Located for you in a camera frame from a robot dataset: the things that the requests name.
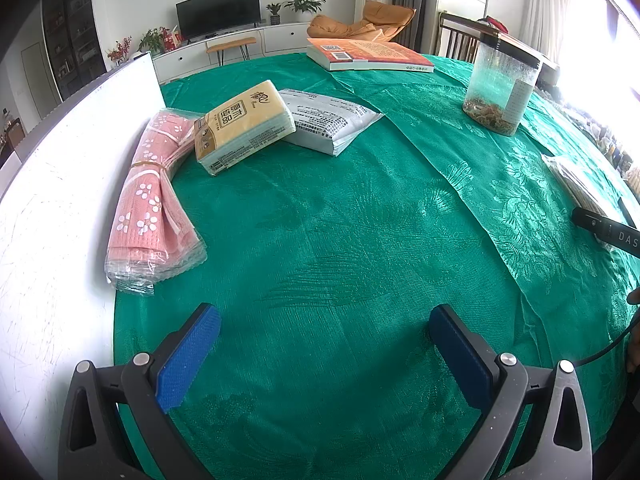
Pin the wooden stool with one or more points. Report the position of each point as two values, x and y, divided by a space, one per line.
230 42

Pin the green plant with red decorations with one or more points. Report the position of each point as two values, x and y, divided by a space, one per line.
155 40

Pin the yellow tissue pack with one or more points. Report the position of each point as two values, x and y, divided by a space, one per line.
245 120

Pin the black television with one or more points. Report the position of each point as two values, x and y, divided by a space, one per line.
220 10

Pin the red cloth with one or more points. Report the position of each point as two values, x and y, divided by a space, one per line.
496 22

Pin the white tv cabinet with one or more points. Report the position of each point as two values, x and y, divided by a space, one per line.
285 40

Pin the black-edged tablet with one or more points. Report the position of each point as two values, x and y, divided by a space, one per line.
631 212

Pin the dark wooden chair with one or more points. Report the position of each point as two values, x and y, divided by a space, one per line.
455 35

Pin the orange book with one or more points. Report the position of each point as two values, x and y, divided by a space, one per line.
365 51

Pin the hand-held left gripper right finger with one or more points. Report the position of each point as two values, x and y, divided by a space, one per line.
460 355

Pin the red flower bouquet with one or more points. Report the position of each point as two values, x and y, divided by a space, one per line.
119 52

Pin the white printed packet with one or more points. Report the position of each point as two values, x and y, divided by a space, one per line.
325 120

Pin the bag of cotton swabs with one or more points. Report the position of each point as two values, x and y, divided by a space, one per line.
575 180

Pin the orange lounge chair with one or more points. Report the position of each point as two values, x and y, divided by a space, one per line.
380 15

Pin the pink floral cloth pack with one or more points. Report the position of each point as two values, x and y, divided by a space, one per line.
150 210

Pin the grey curtain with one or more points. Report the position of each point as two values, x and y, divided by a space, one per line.
407 0

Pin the clear jar with black lid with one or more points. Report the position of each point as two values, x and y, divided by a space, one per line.
495 90

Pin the green patterned tablecloth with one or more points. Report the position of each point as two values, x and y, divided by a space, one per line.
325 260

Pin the white board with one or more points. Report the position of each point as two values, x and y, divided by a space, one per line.
60 210

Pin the dark display shelf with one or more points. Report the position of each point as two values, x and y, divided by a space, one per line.
75 35

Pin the small potted plant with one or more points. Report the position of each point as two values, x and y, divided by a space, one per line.
274 12

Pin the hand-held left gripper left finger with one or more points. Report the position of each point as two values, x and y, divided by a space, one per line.
187 355

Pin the person's right hand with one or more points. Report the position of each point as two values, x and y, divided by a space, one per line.
635 296

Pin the large green potted plant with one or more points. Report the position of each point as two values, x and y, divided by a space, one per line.
305 2

